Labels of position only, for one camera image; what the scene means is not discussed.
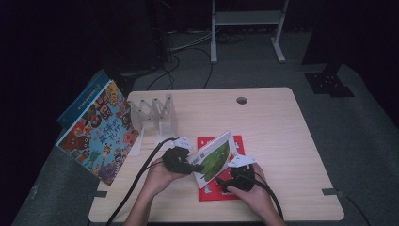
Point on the white book with green picture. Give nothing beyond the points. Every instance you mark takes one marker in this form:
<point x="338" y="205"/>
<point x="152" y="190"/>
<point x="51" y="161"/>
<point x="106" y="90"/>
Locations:
<point x="216" y="157"/>

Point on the person's left hand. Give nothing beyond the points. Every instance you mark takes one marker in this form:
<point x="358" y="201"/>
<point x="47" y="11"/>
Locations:
<point x="160" y="180"/>

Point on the white metal stand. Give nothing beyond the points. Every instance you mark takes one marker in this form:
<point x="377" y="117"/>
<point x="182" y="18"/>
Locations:
<point x="247" y="17"/>

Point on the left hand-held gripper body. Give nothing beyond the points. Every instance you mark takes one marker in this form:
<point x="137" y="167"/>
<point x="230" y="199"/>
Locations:
<point x="175" y="160"/>

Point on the blue monster picture book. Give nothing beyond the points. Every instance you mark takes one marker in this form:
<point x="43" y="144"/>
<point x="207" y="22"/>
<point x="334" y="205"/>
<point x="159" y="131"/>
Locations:
<point x="81" y="100"/>

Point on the red book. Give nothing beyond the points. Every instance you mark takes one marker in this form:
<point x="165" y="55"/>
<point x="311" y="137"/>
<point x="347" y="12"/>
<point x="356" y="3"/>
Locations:
<point x="216" y="193"/>

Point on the black stand with base plate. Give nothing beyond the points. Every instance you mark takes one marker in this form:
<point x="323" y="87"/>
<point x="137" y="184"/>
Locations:
<point x="124" y="81"/>
<point x="329" y="83"/>

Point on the white expandable book rack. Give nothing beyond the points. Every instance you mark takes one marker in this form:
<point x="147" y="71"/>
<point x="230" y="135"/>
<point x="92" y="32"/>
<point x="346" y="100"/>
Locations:
<point x="156" y="119"/>

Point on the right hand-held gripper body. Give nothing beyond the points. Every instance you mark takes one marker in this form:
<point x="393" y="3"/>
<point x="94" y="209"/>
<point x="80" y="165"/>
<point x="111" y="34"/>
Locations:
<point x="241" y="179"/>

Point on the person's right hand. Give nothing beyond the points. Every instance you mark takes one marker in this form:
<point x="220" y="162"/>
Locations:
<point x="255" y="199"/>

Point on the colourful animals picture book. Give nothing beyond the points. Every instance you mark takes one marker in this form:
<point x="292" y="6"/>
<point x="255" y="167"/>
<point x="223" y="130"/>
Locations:
<point x="100" y="132"/>

